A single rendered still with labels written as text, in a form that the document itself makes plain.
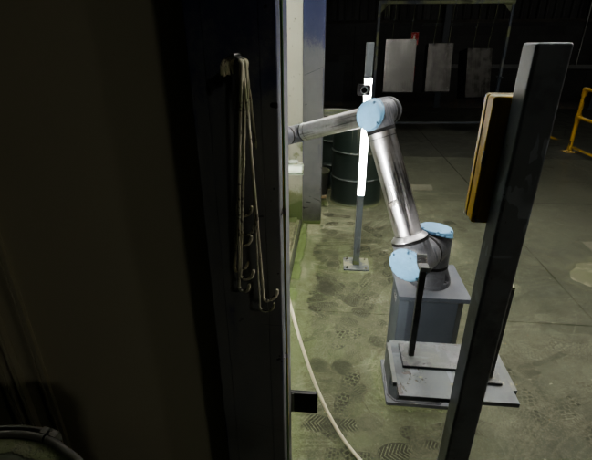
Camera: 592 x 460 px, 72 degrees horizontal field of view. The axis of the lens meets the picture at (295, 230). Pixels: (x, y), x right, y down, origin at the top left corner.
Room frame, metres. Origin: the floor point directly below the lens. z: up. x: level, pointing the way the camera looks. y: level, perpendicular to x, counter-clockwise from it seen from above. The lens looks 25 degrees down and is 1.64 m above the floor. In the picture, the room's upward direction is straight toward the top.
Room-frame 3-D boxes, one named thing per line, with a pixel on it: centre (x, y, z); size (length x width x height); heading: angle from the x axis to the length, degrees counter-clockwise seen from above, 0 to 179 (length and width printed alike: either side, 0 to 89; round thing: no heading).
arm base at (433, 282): (1.63, -0.61, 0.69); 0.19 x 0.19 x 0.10
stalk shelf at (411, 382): (0.90, -0.44, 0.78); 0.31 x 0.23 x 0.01; 84
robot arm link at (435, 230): (1.63, -0.61, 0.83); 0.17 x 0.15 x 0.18; 138
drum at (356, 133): (4.43, -0.69, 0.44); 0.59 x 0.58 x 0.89; 9
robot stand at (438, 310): (1.63, -0.61, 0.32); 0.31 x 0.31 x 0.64; 84
